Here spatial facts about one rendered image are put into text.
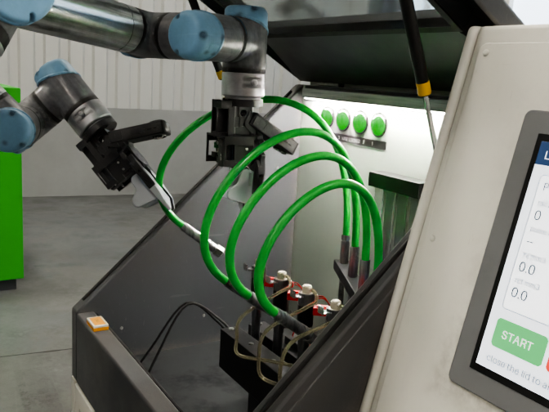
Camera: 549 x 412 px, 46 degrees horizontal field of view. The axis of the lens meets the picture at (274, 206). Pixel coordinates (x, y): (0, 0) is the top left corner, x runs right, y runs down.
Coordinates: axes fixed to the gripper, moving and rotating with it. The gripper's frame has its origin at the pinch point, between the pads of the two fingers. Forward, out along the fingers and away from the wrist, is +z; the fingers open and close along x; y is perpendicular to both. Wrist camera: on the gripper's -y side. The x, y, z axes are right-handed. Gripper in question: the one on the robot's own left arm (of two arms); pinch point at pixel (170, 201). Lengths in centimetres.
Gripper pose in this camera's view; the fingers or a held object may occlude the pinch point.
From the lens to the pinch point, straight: 125.3
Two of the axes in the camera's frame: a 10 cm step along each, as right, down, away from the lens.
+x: -0.6, -0.3, -10.0
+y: -7.7, 6.3, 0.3
